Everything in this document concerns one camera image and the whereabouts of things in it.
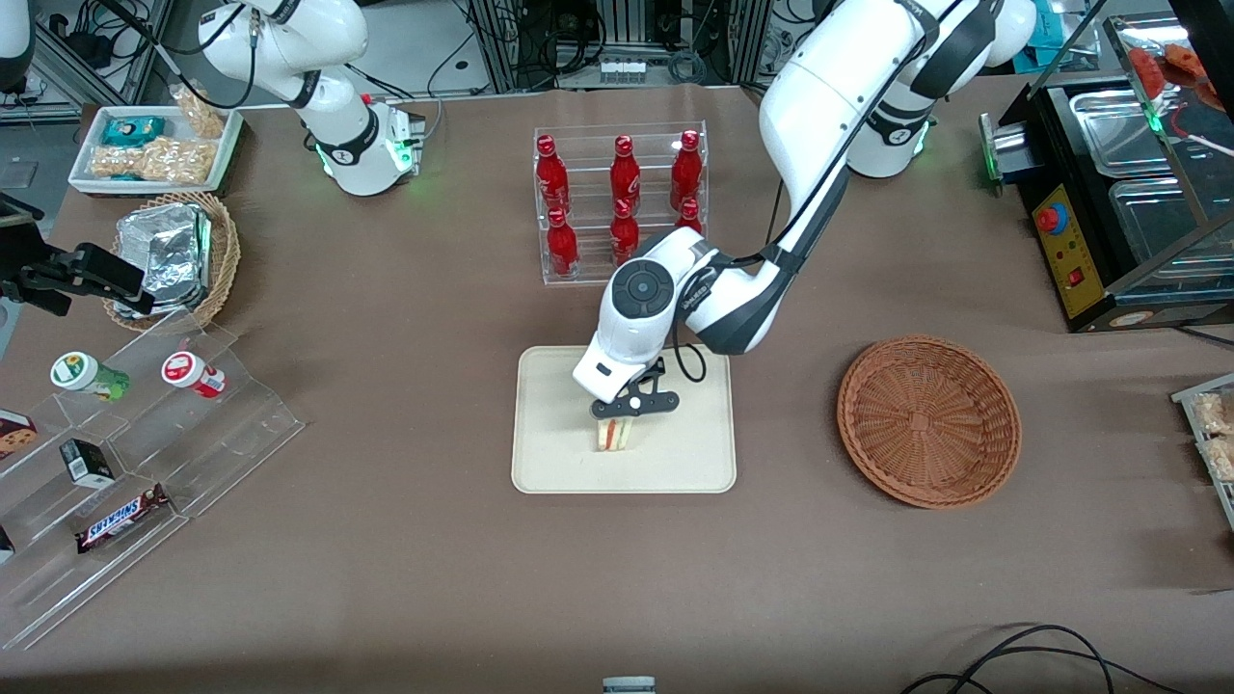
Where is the black food warmer appliance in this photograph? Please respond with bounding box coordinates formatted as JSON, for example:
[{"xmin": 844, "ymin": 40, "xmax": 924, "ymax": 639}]
[{"xmin": 1022, "ymin": 14, "xmax": 1234, "ymax": 334}]

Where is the white tray of pastries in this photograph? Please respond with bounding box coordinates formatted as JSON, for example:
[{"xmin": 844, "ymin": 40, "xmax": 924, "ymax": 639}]
[{"xmin": 1171, "ymin": 374, "xmax": 1234, "ymax": 531}]

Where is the teal snack packet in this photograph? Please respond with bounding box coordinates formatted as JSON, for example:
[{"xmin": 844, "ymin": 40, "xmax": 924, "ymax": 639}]
[{"xmin": 101, "ymin": 116, "xmax": 167, "ymax": 147}]

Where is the brown table cover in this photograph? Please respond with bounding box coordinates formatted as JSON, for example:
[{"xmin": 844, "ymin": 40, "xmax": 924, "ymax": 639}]
[{"xmin": 0, "ymin": 82, "xmax": 1234, "ymax": 694}]

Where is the clear acrylic stepped display shelf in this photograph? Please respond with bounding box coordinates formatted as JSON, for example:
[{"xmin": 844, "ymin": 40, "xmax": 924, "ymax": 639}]
[{"xmin": 0, "ymin": 313, "xmax": 308, "ymax": 652}]

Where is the green lidded snack cup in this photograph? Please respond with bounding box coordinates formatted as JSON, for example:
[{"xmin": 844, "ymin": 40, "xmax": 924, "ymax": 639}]
[{"xmin": 50, "ymin": 352, "xmax": 131, "ymax": 403}]

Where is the triangle sandwich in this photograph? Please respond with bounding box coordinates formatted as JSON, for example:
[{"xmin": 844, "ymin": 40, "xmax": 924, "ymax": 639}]
[{"xmin": 595, "ymin": 414, "xmax": 639, "ymax": 453}]

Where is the red lidded snack cup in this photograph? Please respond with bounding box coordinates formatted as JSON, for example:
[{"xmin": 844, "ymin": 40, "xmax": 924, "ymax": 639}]
[{"xmin": 161, "ymin": 351, "xmax": 228, "ymax": 399}]

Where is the cookie box with brown print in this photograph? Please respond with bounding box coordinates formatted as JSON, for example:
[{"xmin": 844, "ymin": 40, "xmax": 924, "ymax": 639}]
[{"xmin": 0, "ymin": 410, "xmax": 40, "ymax": 462}]

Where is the wicker basket holding foil container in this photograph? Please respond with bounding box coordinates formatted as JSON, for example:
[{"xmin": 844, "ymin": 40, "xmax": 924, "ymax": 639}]
[{"xmin": 104, "ymin": 191, "xmax": 242, "ymax": 334}]

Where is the white snack tray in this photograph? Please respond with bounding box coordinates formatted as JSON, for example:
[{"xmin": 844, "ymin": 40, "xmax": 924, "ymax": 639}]
[{"xmin": 67, "ymin": 104, "xmax": 244, "ymax": 199}]

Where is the small clear bag of crackers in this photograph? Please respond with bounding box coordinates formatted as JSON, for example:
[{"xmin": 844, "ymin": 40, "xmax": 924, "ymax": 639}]
[{"xmin": 172, "ymin": 85, "xmax": 228, "ymax": 141}]

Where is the aluminium foil food container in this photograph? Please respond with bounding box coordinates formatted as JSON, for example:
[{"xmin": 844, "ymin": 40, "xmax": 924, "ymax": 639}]
[{"xmin": 114, "ymin": 202, "xmax": 213, "ymax": 319}]

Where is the black floor cable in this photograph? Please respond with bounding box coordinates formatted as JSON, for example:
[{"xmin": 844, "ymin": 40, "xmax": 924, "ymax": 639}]
[{"xmin": 901, "ymin": 625, "xmax": 1187, "ymax": 694}]

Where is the clear acrylic bottle rack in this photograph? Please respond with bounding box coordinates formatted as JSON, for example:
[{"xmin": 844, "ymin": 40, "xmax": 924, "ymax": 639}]
[{"xmin": 533, "ymin": 120, "xmax": 710, "ymax": 286}]

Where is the Snickers chocolate bar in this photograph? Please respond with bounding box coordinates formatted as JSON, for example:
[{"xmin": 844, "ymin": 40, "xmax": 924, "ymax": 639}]
[{"xmin": 75, "ymin": 484, "xmax": 173, "ymax": 555}]

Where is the silver cylinder with green light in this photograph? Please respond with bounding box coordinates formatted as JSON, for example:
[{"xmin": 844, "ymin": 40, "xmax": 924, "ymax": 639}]
[{"xmin": 979, "ymin": 111, "xmax": 1037, "ymax": 189}]

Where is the cream rectangular plastic tray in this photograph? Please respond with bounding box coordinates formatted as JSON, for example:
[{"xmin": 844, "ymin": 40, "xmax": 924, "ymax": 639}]
[{"xmin": 511, "ymin": 345, "xmax": 738, "ymax": 495}]

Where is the empty brown wicker basket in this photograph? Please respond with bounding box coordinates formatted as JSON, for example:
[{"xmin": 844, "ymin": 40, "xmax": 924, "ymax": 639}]
[{"xmin": 836, "ymin": 334, "xmax": 1023, "ymax": 510}]

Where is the small black carton box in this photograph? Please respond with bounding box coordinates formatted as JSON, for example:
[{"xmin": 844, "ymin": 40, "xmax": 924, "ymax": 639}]
[{"xmin": 60, "ymin": 439, "xmax": 117, "ymax": 488}]

